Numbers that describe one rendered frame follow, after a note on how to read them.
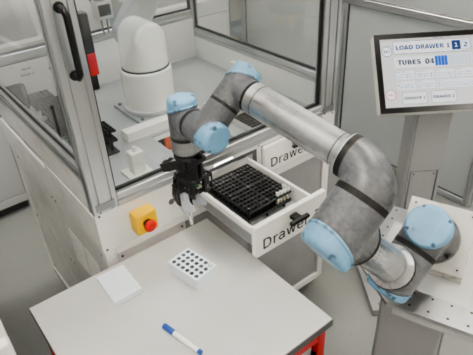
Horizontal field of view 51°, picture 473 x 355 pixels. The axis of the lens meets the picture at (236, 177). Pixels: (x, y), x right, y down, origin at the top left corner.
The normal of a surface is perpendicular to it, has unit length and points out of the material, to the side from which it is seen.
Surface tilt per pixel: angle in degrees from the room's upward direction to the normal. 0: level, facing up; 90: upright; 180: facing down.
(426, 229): 37
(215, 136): 90
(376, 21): 90
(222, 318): 0
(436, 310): 0
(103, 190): 90
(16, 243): 0
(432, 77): 50
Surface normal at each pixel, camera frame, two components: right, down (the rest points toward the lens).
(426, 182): 0.04, 0.55
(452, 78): 0.00, -0.11
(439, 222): -0.32, -0.36
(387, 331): -0.51, 0.49
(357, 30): -0.77, 0.38
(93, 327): -0.04, -0.83
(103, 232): 0.62, 0.41
